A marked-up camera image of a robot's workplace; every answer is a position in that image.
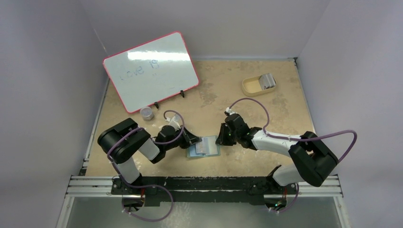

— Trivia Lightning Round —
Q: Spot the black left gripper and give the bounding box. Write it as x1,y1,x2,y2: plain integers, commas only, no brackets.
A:
164,125,201,152

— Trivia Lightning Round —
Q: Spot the silver blue credit card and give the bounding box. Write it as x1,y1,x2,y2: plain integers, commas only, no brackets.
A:
195,137,209,155

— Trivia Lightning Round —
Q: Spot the teal leather card holder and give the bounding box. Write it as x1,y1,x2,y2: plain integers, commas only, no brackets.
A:
186,136,221,158

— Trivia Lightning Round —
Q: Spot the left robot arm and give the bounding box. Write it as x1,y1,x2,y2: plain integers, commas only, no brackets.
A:
97,118,202,194

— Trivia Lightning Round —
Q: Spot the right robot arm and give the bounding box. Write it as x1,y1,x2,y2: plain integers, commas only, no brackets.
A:
216,114,339,193

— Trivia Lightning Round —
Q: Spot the stack of cards in tray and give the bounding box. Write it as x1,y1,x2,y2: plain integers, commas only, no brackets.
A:
258,73,277,90

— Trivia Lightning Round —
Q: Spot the small silver tin can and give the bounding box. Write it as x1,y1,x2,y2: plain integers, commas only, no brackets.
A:
139,106,154,121

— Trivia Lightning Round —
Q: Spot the beige oval tray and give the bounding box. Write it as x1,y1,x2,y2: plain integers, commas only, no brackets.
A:
241,76,276,97

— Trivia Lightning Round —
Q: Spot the pink framed whiteboard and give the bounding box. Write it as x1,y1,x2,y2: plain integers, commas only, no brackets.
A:
103,31,200,113

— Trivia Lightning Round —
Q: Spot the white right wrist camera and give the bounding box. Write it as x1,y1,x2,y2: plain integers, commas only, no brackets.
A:
224,107,237,116

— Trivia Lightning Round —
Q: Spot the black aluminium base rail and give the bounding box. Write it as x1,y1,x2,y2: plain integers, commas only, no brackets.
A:
67,176,343,207

